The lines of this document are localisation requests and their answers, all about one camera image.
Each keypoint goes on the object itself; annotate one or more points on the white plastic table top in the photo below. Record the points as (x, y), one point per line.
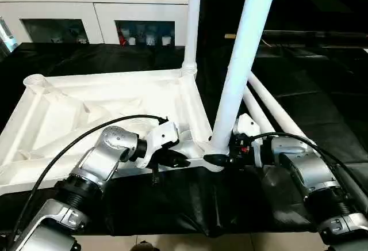
(86, 107)

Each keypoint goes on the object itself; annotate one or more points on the white plastic table leg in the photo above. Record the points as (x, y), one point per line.
(244, 55)
(276, 104)
(192, 26)
(256, 110)

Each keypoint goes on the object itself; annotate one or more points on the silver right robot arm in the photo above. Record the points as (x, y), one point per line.
(310, 170)

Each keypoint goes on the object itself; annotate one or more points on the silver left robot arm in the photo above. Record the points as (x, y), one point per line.
(98, 159)

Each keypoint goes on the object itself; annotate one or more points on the black plastic table mat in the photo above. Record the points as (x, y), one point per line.
(322, 90)

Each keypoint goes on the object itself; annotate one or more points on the small tan tag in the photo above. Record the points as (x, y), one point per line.
(230, 35)

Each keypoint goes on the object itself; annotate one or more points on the white glass-door cabinet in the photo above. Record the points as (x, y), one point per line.
(86, 9)

